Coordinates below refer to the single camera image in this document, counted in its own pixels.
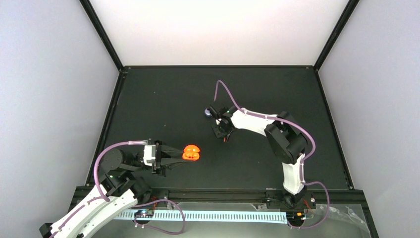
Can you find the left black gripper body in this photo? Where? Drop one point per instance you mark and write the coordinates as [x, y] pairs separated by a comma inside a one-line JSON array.
[[159, 169]]

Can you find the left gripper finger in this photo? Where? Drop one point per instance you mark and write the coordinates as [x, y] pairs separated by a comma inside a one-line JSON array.
[[170, 163], [168, 151]]

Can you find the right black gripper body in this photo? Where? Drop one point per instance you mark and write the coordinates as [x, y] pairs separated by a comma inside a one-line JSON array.
[[221, 131]]

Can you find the lavender earbud charging case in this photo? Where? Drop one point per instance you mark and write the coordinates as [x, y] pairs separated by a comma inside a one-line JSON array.
[[208, 113]]

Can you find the orange round case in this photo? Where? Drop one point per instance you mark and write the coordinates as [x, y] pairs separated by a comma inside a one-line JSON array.
[[191, 153]]

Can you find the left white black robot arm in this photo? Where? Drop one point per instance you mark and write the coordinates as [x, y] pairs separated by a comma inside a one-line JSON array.
[[116, 189]]

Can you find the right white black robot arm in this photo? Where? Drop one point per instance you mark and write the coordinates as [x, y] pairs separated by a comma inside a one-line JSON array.
[[287, 142]]

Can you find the left circuit board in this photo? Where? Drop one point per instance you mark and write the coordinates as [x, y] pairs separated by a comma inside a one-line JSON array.
[[144, 214]]

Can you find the circuit board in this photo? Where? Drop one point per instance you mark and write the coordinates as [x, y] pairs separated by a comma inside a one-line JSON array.
[[298, 216], [144, 214]]

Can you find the right circuit board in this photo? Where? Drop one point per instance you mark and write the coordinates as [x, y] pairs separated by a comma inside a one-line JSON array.
[[298, 216]]

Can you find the clear plastic sheet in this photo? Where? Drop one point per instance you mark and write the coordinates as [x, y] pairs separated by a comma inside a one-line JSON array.
[[335, 212]]

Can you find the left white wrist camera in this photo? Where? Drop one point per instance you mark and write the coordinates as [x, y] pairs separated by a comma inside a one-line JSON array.
[[149, 155]]

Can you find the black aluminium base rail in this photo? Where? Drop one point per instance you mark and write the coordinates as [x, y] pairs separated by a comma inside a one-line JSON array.
[[243, 195]]

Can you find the light blue slotted cable duct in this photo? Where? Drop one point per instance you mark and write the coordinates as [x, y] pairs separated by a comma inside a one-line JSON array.
[[210, 216]]

